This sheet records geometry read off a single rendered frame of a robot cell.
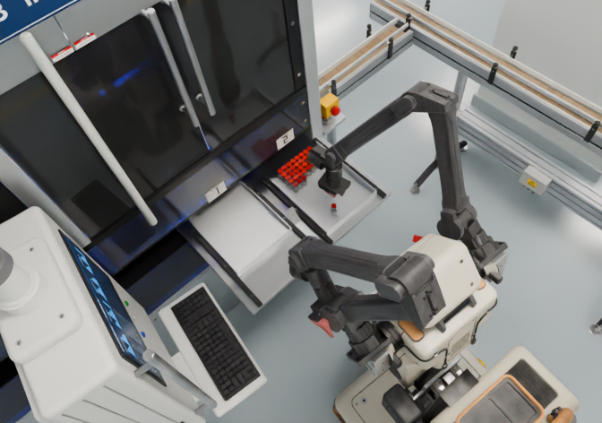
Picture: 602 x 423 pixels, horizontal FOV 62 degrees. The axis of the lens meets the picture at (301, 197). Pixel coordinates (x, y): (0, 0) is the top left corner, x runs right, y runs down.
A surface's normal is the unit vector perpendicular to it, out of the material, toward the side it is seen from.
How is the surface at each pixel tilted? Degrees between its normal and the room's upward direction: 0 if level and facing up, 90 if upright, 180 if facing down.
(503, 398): 0
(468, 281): 48
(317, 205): 0
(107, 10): 90
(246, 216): 0
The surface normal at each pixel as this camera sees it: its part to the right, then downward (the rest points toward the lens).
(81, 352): -0.09, -0.53
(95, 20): 0.67, 0.60
